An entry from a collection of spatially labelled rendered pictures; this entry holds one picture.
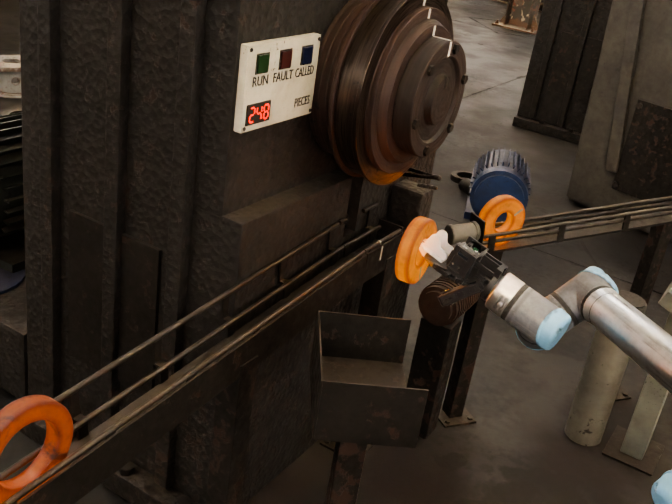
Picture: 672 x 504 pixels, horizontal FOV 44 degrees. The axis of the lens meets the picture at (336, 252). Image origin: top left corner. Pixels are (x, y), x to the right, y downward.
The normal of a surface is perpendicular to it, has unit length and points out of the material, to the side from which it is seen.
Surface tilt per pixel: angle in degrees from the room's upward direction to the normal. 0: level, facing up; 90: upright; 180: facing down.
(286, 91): 90
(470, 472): 0
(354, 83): 80
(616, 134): 90
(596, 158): 90
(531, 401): 0
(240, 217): 0
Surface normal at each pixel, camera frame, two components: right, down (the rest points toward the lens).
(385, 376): 0.14, -0.85
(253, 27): 0.84, 0.33
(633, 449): -0.53, 0.29
